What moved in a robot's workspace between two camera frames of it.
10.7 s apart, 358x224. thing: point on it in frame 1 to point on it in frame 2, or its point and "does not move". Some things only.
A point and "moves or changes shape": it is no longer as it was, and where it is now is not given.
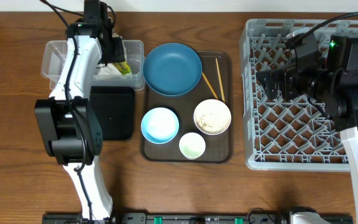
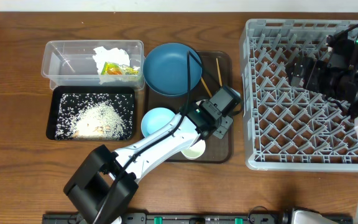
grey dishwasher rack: [288, 134] does not move
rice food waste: [206, 124] moves or changes shape
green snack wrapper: [123, 67] moves or changes shape
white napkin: [109, 70] moves or changes shape
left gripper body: [115, 51] to [224, 127]
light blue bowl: [160, 126] does not move
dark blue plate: [172, 69] does not move
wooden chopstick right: [221, 88] does not move
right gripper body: [293, 86] to [316, 78]
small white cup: [192, 145] does not move
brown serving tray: [216, 83] does not move
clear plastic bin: [53, 58] does not move
